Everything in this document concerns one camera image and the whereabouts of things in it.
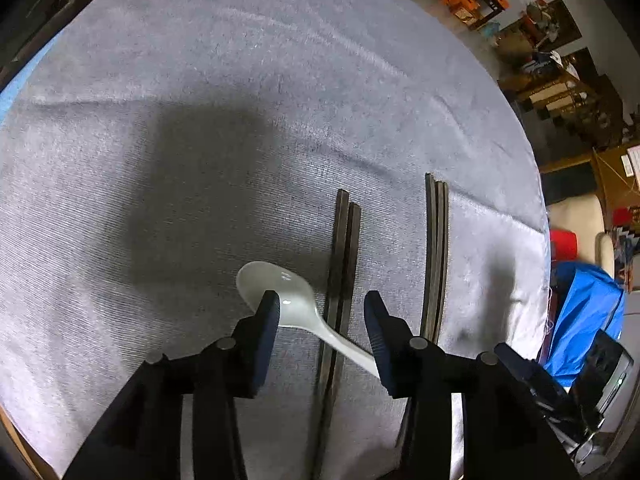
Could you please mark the wooden shelf unit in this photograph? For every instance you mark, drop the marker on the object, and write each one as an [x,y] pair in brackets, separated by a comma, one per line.
[560,75]

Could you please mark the wooden cabinet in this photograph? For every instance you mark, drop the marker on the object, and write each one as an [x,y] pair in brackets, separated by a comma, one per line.
[600,170]

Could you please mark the grey tablecloth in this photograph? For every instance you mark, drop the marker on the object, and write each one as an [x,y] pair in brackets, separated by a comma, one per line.
[200,110]

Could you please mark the blue table cover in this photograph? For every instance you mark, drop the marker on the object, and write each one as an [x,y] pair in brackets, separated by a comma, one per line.
[25,75]

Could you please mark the white ceramic spoon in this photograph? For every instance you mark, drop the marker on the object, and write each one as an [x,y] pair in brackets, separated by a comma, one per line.
[295,300]

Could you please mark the orange boxes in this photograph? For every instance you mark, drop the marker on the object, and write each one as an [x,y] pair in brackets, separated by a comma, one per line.
[470,0]

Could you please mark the cream armchair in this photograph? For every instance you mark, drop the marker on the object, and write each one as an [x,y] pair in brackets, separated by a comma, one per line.
[575,215]

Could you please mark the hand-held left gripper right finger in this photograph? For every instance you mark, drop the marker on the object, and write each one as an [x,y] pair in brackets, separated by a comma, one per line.
[380,340]

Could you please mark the blue cloth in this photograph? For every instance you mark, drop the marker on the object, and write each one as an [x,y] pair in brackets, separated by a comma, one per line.
[585,320]

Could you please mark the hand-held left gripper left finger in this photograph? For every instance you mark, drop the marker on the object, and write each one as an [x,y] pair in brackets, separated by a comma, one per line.
[267,340]

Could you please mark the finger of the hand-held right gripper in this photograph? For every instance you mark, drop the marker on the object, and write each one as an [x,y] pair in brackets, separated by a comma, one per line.
[530,375]

